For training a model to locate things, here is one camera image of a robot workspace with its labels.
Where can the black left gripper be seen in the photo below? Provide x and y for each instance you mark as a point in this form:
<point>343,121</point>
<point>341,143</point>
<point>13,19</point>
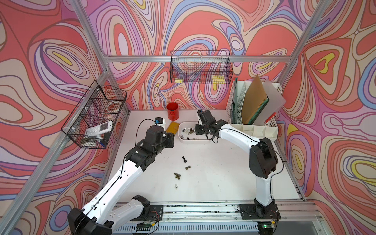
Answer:
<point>169,139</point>

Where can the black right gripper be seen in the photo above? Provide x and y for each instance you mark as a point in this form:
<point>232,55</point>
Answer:
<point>197,129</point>

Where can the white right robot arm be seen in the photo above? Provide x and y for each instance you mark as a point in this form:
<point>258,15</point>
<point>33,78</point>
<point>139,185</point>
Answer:
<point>262,156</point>

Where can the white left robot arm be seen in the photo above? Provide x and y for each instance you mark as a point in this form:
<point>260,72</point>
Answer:
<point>100,216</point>

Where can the white storage box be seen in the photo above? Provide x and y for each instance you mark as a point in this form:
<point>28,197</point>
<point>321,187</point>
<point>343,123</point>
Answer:
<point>190,138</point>

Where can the yellow sponge pad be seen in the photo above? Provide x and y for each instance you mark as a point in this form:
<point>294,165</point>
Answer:
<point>173,127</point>

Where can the red metal cup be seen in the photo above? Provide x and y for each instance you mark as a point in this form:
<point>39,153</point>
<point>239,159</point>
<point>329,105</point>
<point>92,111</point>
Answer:
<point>173,111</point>

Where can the white file organizer rack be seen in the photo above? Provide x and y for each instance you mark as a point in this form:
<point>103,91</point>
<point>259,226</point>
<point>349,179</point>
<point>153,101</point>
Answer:
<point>234,107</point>

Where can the white remote control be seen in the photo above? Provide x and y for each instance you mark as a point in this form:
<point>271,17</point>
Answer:
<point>99,129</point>

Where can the brown cardboard folder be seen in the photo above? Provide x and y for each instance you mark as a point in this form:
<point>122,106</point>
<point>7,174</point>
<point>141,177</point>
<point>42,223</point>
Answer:
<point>254,102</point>

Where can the green folder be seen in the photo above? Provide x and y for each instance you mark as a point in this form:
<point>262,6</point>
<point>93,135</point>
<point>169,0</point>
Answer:
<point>258,111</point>

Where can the grey plastic sheet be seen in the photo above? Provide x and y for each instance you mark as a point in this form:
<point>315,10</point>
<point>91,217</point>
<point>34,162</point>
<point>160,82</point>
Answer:
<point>276,102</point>

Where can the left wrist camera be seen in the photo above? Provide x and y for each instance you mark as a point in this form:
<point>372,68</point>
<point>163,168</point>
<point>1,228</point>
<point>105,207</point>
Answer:
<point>159,121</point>

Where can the black wire basket back wall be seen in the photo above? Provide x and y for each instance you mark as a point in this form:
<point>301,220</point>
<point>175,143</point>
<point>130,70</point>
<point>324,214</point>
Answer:
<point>203,67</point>

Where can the black wire basket wall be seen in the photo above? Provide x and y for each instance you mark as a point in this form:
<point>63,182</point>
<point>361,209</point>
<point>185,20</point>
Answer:
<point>100,104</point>
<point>203,67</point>

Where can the black wire basket left wall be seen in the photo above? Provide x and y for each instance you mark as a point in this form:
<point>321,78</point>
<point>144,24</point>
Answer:
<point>100,104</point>

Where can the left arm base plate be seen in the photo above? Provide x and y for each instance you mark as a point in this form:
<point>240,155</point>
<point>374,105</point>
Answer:
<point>154,212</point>

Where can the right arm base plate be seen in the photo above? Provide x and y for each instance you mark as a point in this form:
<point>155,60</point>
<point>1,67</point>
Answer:
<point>258,211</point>

